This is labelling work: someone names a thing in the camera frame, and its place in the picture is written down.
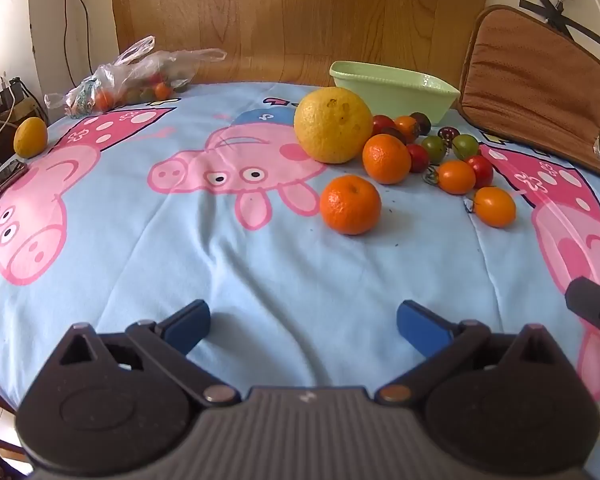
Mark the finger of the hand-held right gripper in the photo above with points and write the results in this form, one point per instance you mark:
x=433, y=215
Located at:
x=592, y=305

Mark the orange cherry tomato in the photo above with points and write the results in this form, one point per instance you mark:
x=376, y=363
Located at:
x=406, y=127
x=456, y=176
x=495, y=206

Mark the light green plastic basin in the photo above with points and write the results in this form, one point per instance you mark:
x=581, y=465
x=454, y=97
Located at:
x=380, y=95

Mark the small yellow orange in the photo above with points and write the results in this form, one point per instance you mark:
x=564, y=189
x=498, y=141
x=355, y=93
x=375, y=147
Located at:
x=30, y=136

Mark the orange mandarin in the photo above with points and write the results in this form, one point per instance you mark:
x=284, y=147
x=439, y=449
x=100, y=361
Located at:
x=386, y=158
x=350, y=205

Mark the wooden headboard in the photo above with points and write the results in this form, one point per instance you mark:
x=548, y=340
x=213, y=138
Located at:
x=280, y=20

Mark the large yellow pomelo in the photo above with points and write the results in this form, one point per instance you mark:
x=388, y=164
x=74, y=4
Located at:
x=333, y=125

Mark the red cherry tomato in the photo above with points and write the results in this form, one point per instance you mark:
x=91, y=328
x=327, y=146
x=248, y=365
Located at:
x=480, y=170
x=418, y=156
x=382, y=124

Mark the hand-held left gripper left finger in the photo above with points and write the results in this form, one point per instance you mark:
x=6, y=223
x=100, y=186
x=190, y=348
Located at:
x=187, y=327

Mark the brown seat cushion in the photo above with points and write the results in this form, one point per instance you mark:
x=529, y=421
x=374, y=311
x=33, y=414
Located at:
x=530, y=85

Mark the blue pig-print blanket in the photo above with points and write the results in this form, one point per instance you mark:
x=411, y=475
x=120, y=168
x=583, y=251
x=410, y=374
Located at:
x=230, y=270

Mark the black phone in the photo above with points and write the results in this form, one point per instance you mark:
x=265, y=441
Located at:
x=2, y=177

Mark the black tape cross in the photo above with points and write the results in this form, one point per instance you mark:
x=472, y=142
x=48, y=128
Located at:
x=555, y=10

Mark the green cherry tomato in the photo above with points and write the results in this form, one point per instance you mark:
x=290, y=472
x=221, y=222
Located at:
x=464, y=146
x=434, y=147

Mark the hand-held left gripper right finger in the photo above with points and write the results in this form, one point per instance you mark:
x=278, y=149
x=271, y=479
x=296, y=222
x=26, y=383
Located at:
x=422, y=330

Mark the black power adapter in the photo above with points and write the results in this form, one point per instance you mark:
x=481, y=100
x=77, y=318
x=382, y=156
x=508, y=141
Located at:
x=12, y=91

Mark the clear plastic bag of tomatoes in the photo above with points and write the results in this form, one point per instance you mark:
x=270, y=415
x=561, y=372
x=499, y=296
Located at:
x=130, y=75

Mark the dark purple cherry tomato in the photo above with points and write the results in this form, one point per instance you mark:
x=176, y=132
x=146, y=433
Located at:
x=448, y=133

